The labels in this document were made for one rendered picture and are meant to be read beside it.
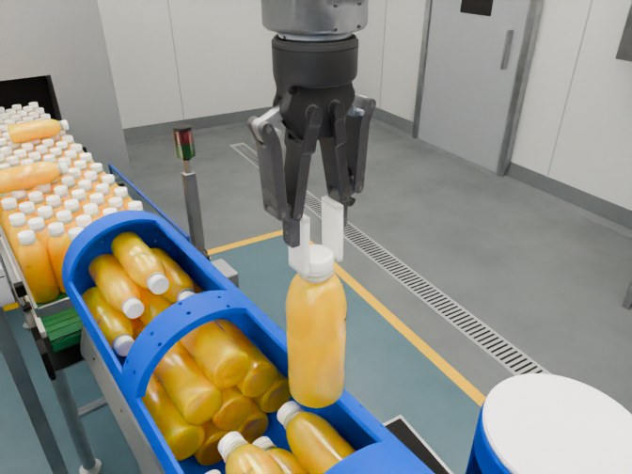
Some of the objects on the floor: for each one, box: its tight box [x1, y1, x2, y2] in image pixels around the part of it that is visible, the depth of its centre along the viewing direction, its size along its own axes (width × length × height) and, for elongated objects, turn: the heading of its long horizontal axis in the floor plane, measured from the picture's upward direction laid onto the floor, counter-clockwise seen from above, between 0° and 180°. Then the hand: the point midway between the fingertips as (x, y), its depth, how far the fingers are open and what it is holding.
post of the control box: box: [0, 307, 69, 474], centre depth 152 cm, size 4×4×100 cm
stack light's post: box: [182, 171, 206, 249], centre depth 196 cm, size 4×4×110 cm
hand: (316, 237), depth 53 cm, fingers closed on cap, 4 cm apart
